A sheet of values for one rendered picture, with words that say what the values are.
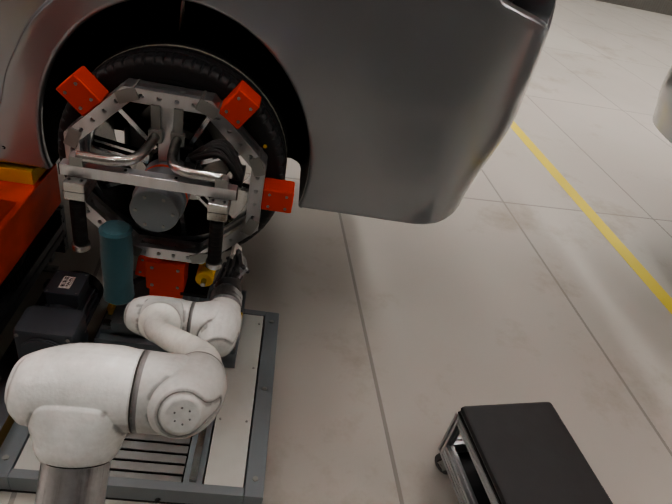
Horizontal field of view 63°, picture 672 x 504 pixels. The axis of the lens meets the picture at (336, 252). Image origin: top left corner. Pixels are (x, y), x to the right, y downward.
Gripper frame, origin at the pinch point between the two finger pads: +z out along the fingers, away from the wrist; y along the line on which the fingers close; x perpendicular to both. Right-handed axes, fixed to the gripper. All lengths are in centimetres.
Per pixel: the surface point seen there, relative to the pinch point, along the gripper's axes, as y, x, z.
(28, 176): -42, 52, 14
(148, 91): 15, 52, -1
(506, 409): 46, -88, -25
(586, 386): 68, -158, 21
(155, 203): 2.1, 31.7, -15.5
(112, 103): 5, 55, -1
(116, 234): -15.6, 29.8, -12.7
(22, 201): -43, 49, 5
